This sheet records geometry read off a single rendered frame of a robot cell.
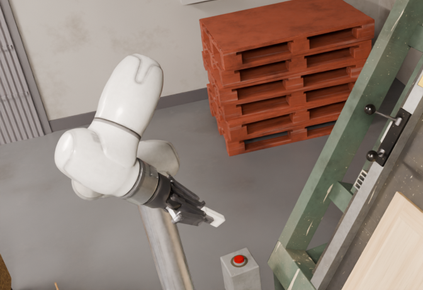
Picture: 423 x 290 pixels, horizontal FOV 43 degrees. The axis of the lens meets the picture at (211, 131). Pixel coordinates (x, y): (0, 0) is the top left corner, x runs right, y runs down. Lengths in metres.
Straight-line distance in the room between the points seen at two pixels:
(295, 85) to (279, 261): 2.24
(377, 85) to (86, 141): 1.27
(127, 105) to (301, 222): 1.27
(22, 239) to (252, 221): 1.65
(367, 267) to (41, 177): 3.32
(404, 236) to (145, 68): 1.08
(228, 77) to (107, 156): 3.08
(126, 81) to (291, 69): 3.19
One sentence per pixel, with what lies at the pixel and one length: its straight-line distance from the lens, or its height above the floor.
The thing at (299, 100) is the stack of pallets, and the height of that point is 0.36.
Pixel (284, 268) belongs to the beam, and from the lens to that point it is 2.22.
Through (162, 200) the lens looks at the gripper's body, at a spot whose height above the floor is 1.77.
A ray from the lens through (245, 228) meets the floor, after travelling 3.69.
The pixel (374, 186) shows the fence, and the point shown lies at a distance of 1.91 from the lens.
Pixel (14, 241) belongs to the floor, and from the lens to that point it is 4.14.
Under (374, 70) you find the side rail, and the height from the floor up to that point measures 1.59.
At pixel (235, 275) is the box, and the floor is 0.93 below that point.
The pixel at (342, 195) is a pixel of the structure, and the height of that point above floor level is 1.13.
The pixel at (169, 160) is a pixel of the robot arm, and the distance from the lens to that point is 1.61.
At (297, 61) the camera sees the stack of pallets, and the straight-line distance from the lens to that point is 4.18.
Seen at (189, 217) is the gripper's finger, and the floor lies 1.71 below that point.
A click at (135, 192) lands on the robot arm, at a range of 1.09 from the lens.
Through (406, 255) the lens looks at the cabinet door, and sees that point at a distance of 1.82.
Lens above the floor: 2.46
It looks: 31 degrees down
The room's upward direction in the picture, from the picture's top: 8 degrees counter-clockwise
